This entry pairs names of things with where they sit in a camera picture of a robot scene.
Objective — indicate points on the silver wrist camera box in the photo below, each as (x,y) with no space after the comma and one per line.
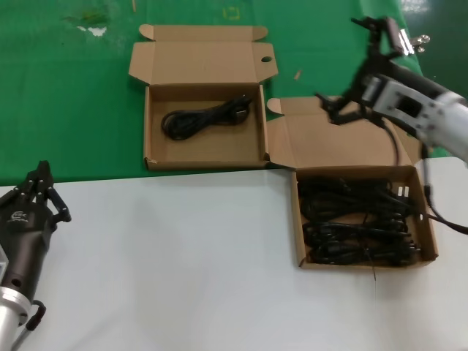
(3,261)
(402,102)

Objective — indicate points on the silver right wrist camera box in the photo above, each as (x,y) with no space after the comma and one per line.
(402,102)

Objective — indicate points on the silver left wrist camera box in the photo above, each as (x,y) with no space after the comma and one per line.
(3,261)

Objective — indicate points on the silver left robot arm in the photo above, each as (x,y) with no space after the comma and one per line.
(9,314)

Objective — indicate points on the green table cloth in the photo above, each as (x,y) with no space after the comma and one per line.
(55,109)

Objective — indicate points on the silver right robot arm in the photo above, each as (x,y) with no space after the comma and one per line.
(449,120)

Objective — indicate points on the silver metal binder clip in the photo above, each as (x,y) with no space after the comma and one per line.
(422,38)

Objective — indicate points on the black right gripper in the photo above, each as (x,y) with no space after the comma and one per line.
(398,73)

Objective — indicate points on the shallow open cardboard box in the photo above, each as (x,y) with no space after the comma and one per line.
(204,62)

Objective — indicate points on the short wooden stick piece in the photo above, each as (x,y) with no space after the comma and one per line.
(298,74)

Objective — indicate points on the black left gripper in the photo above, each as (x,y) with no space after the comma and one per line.
(25,241)

